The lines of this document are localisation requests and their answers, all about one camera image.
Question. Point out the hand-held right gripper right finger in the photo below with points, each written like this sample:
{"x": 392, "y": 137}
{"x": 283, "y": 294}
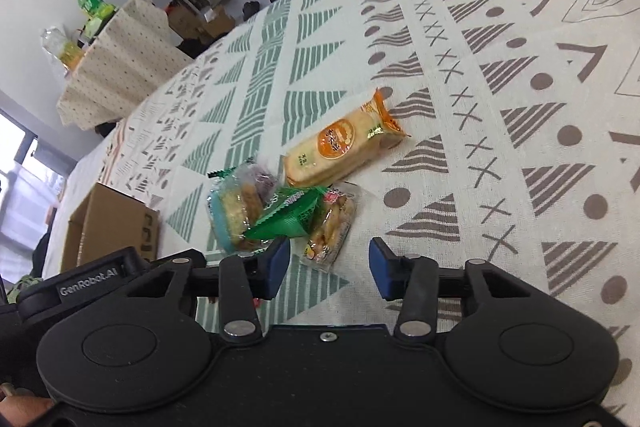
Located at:
{"x": 382, "y": 267}

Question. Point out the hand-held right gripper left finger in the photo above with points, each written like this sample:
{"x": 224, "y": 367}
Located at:
{"x": 277, "y": 267}

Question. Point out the green triangular snack packet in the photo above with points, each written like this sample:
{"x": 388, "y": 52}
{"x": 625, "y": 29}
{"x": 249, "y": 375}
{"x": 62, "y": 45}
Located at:
{"x": 285, "y": 219}

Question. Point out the brown cardboard box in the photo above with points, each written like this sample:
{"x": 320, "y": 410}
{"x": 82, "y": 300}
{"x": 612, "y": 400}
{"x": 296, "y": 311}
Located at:
{"x": 115, "y": 227}

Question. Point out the clear biscuit stick packet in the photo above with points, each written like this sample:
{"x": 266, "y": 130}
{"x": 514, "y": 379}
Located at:
{"x": 330, "y": 222}

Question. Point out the blue sandwich cookie packet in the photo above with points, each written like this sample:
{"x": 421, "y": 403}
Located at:
{"x": 235, "y": 212}

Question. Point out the orange cracker packet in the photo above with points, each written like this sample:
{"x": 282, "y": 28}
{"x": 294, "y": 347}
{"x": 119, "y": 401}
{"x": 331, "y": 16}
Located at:
{"x": 330, "y": 147}

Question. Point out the person's left hand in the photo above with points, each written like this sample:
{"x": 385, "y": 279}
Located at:
{"x": 20, "y": 412}

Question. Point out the white bed sheet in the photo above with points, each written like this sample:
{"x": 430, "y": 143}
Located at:
{"x": 85, "y": 177}

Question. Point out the round table with dotted cloth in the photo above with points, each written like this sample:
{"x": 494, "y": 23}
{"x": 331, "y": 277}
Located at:
{"x": 120, "y": 67}

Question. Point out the clear bottle with yellow liquid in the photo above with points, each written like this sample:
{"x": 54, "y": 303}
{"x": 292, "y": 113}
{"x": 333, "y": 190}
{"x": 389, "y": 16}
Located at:
{"x": 62, "y": 49}

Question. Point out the patterned blanket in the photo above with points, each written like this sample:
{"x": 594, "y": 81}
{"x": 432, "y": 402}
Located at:
{"x": 500, "y": 57}

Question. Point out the cardboard box on floor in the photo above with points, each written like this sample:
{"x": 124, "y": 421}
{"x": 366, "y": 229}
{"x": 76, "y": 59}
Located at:
{"x": 215, "y": 24}

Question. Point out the green box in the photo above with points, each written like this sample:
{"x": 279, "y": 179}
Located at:
{"x": 95, "y": 27}

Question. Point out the green soda bottle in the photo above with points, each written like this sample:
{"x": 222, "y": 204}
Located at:
{"x": 92, "y": 2}

